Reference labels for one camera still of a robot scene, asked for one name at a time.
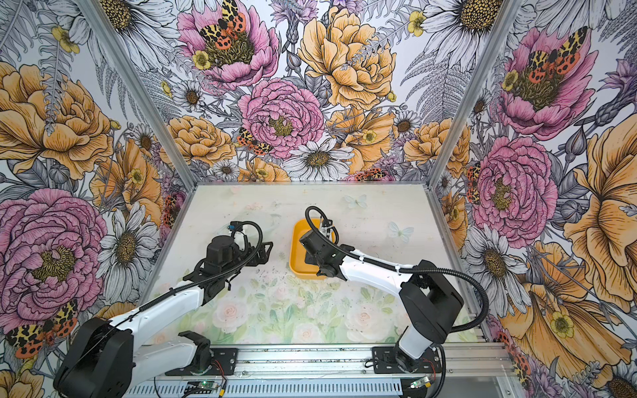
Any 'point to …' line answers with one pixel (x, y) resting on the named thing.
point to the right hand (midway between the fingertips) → (315, 257)
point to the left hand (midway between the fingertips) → (261, 250)
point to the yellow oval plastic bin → (298, 265)
